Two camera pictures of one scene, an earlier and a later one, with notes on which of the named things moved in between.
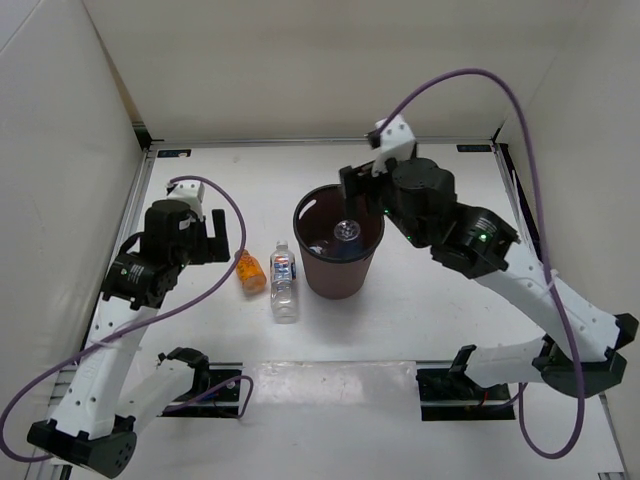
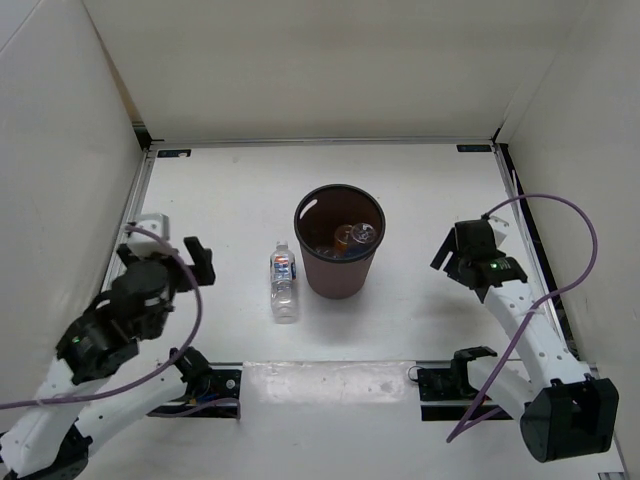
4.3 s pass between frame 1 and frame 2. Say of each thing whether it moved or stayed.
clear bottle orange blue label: stayed
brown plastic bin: stayed
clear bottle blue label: moved
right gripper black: moved
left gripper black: moved
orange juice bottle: moved
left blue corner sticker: stayed
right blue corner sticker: stayed
